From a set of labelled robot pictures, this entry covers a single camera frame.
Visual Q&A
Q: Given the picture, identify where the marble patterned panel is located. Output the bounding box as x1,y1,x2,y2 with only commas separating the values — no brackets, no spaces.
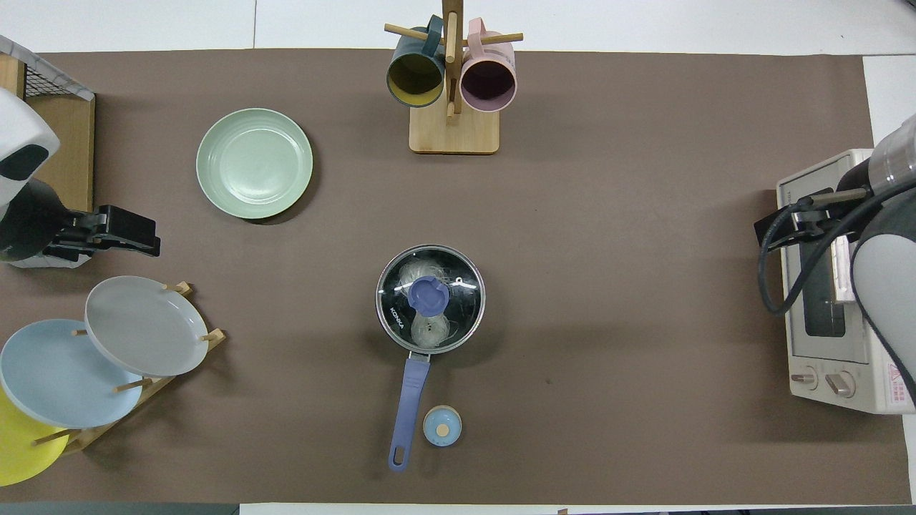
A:
0,34,96,102

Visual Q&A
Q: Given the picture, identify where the glass lid with blue knob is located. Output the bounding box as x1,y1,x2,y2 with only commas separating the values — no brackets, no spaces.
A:
376,245,486,355

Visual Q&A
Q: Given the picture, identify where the light green plate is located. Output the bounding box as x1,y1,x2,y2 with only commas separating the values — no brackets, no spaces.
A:
196,108,314,220

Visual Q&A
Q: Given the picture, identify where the pink mug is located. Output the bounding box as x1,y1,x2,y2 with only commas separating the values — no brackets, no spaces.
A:
459,18,517,113

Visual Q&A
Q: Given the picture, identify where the small blue kitchen timer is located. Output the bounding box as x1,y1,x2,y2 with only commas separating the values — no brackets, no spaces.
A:
422,405,463,447

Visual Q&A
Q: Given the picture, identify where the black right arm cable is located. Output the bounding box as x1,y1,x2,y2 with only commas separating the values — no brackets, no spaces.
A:
757,192,916,316

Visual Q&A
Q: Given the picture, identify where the white vermicelli bundle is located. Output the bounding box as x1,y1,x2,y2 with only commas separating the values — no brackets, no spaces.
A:
397,259,459,350

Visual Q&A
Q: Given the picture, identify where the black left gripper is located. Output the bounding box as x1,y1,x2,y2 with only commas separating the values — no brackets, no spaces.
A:
0,179,162,263

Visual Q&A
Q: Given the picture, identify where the white toaster oven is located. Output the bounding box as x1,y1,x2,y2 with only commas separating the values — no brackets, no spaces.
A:
776,149,916,416

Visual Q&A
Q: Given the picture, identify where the yellow plate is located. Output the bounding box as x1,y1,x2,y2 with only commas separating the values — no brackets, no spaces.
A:
0,386,70,487

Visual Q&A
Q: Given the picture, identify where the light blue plate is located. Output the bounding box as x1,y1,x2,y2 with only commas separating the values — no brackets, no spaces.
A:
0,319,144,429

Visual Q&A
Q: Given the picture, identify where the grey plate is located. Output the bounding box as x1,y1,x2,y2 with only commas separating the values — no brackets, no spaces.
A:
84,275,210,378

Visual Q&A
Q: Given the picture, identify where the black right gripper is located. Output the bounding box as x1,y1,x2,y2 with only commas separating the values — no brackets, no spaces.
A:
753,161,882,250

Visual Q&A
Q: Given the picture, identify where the dark teal mug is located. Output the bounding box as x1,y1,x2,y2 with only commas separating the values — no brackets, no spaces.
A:
386,16,447,109

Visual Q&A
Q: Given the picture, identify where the wooden plate rack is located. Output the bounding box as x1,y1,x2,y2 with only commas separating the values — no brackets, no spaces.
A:
32,281,227,455

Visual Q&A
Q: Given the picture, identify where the dark blue saucepan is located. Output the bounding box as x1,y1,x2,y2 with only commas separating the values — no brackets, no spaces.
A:
376,245,486,473

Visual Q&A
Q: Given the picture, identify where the wooden shelf rack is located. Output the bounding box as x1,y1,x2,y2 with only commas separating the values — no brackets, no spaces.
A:
0,54,96,213

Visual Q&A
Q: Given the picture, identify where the wooden mug rack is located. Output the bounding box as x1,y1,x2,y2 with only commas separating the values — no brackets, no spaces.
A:
384,0,524,155

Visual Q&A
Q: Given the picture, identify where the brown table mat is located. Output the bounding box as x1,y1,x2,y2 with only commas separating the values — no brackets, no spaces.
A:
0,49,911,506

